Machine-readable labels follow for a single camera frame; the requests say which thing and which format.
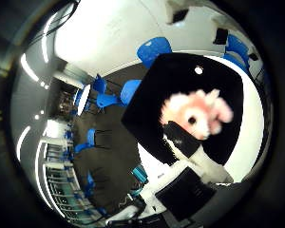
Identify black fabric container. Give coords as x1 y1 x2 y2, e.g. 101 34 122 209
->
121 51 245 167

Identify pink plush toy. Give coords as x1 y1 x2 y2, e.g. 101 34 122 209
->
159 88 235 141

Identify white shelving rack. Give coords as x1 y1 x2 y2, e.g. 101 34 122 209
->
34 136 108 226

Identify small round white table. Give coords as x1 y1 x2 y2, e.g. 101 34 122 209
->
76 84 92 117

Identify black hanging cable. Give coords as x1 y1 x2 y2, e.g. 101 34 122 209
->
29 0 82 44

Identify teal ribbed frame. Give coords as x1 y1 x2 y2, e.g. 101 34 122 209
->
131 164 149 184

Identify black wall screen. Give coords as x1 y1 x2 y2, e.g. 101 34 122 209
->
213 28 229 46
171 9 190 25

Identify blue chair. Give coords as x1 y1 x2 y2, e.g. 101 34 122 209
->
136 36 173 69
85 127 97 146
92 74 108 94
222 33 251 74
120 79 143 106
96 93 122 108

